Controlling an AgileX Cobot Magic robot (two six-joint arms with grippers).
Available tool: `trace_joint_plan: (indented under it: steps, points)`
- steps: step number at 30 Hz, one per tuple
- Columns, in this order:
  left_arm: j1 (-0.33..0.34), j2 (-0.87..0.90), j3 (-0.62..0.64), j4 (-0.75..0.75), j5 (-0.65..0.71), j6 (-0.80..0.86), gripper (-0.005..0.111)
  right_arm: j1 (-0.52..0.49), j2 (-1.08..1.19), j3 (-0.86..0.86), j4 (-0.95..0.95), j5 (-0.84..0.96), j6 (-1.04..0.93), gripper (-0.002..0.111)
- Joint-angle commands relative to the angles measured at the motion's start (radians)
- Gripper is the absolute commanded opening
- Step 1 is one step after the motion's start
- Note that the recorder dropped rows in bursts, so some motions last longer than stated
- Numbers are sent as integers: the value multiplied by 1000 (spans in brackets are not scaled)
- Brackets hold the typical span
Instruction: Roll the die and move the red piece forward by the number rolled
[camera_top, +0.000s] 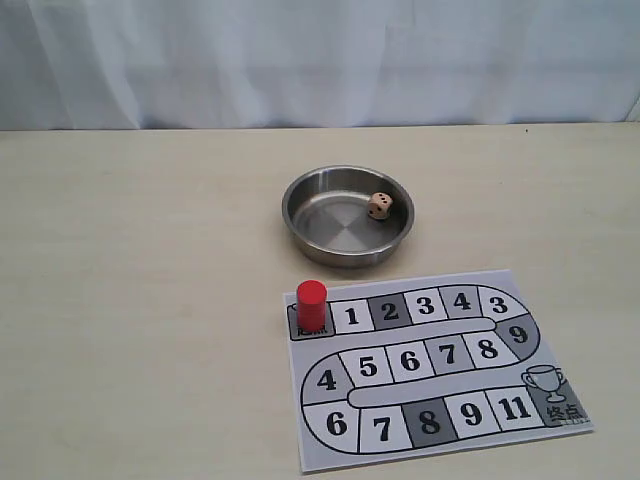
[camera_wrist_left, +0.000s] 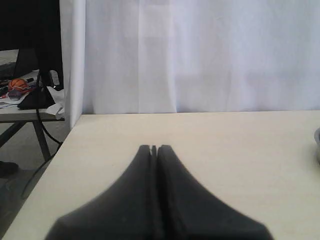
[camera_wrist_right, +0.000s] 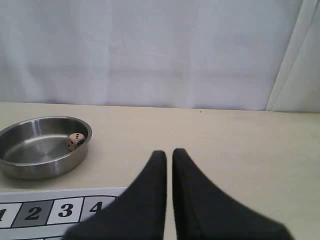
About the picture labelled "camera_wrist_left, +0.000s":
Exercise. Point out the grey side table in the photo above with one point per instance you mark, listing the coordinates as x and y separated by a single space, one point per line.
19 117

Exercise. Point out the round stainless steel bowl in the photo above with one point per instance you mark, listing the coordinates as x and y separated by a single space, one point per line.
317 141

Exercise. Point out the white crumpled paper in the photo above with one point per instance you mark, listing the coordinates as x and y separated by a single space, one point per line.
58 108

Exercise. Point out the white backdrop curtain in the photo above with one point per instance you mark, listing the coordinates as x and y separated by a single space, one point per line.
178 56

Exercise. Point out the orange basketball toy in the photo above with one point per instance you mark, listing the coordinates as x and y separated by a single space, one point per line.
18 84

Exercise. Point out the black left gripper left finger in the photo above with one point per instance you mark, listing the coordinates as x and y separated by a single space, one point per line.
125 211

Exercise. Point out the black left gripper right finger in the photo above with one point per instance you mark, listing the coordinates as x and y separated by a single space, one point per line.
191 212

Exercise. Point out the black cloth bag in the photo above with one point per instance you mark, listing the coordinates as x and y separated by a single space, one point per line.
40 98

